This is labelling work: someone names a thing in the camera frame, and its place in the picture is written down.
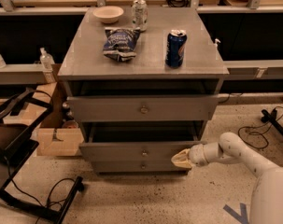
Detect grey drawer cabinet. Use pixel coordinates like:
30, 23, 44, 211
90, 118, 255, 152
59, 7, 228, 175

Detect cardboard box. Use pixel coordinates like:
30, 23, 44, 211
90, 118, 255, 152
2, 63, 88, 158

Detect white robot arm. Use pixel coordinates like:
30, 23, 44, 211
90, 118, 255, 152
171, 133, 283, 224

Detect black cart frame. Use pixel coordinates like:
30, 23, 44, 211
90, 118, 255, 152
0, 88, 84, 224

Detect blue floor tape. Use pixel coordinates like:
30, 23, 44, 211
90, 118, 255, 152
223, 203, 249, 224

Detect black cart cable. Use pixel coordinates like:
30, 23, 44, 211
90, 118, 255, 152
4, 159, 77, 224

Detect grey drawer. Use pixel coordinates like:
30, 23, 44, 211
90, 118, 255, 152
79, 121, 200, 162
68, 95, 218, 122

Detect small white spray bottle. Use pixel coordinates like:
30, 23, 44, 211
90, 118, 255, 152
214, 38, 221, 47

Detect blue pepsi can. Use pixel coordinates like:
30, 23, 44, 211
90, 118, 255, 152
165, 30, 187, 68

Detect blue chip bag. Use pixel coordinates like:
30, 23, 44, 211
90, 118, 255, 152
103, 27, 140, 62

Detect black stand leg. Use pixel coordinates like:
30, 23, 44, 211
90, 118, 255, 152
262, 109, 283, 136

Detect cream ceramic bowl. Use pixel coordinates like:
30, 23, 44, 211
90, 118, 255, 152
92, 6, 124, 24

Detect grey top drawer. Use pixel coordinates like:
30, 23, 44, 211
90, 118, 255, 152
68, 95, 218, 122

